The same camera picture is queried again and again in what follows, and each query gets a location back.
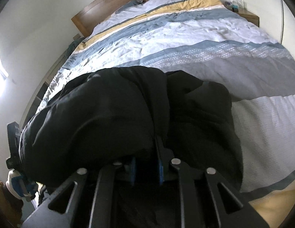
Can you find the items on nightstand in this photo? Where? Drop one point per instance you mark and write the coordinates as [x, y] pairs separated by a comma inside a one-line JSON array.
[[234, 5]]

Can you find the black puffer jacket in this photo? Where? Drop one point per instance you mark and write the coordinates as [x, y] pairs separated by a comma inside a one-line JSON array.
[[120, 115]]

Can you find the white wardrobe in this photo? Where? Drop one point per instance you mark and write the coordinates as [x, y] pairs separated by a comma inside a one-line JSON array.
[[276, 19]]

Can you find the striped duvet cover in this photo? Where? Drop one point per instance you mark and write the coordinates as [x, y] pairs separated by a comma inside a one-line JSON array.
[[206, 40]]

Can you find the dark green cloth pile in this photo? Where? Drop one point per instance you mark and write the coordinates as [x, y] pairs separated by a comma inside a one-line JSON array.
[[73, 46]]

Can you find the wooden nightstand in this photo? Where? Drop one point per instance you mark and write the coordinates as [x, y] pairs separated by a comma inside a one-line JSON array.
[[250, 17]]

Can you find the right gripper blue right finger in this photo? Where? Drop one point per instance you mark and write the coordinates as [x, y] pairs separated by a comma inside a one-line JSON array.
[[160, 163]]

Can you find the white blue gloved hand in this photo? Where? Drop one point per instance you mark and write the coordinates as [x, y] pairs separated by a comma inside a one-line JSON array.
[[20, 186]]

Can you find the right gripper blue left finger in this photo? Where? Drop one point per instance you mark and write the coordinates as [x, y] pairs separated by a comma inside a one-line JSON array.
[[132, 172]]

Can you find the grey blue pillow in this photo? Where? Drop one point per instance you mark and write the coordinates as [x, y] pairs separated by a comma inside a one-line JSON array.
[[131, 3]]

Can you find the wall socket plate left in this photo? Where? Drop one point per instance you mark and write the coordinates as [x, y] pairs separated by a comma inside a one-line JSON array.
[[77, 36]]

